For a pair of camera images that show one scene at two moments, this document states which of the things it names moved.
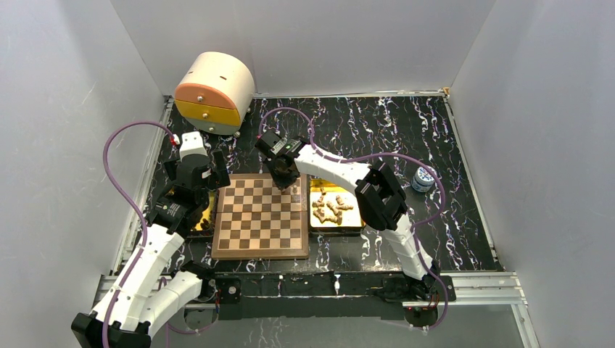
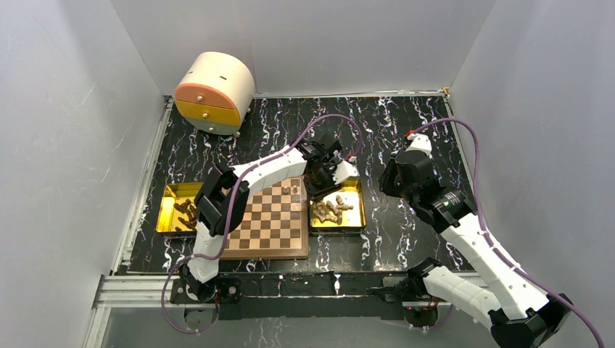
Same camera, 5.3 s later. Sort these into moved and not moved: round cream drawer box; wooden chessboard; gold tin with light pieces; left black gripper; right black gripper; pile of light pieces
Moved: right black gripper; left black gripper
Not moved: gold tin with light pieces; wooden chessboard; pile of light pieces; round cream drawer box
